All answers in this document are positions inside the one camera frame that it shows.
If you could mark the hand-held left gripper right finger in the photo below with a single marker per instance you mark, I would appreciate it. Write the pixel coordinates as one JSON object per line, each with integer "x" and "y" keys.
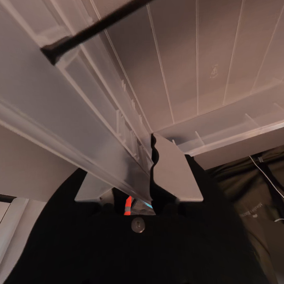
{"x": 175, "y": 173}

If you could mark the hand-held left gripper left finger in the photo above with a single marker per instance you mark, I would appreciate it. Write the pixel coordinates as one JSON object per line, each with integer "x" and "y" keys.
{"x": 91, "y": 190}

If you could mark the clear plastic bin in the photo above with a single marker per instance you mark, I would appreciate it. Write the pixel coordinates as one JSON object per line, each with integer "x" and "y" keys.
{"x": 199, "y": 66}

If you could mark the orange striped object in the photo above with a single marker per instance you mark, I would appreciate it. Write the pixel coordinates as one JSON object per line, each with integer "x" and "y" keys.
{"x": 128, "y": 204}

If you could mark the olive green garment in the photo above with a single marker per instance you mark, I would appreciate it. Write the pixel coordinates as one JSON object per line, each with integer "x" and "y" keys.
{"x": 255, "y": 221}

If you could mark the black plastic strip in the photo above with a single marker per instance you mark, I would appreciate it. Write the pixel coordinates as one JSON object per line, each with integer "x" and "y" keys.
{"x": 66, "y": 45}

